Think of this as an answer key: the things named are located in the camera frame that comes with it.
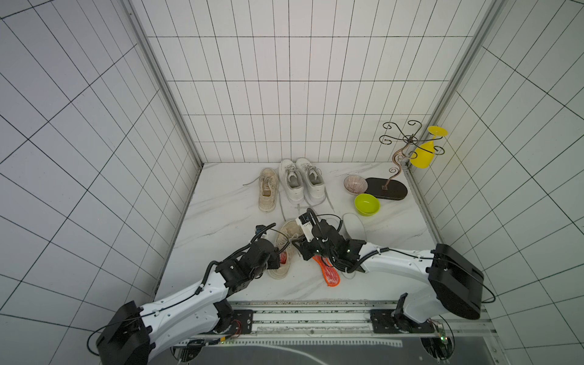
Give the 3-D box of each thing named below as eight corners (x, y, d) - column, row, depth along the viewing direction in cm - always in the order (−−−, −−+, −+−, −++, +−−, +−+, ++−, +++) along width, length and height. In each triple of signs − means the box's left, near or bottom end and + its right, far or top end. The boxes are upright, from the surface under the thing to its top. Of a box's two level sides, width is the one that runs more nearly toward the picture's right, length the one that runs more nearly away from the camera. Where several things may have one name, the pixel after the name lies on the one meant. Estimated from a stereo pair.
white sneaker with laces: (307, 205, 104) (308, 193, 96) (291, 165, 121) (290, 152, 114) (327, 200, 105) (329, 188, 98) (308, 161, 123) (309, 148, 115)
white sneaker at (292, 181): (290, 206, 104) (289, 194, 97) (277, 171, 119) (276, 158, 112) (307, 201, 106) (308, 189, 99) (293, 167, 120) (293, 155, 113)
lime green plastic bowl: (354, 217, 101) (357, 211, 97) (351, 199, 107) (353, 193, 104) (379, 217, 101) (382, 211, 97) (374, 199, 107) (377, 193, 104)
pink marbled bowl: (344, 196, 108) (346, 190, 105) (342, 180, 114) (343, 175, 111) (367, 195, 108) (369, 190, 105) (363, 180, 114) (365, 175, 111)
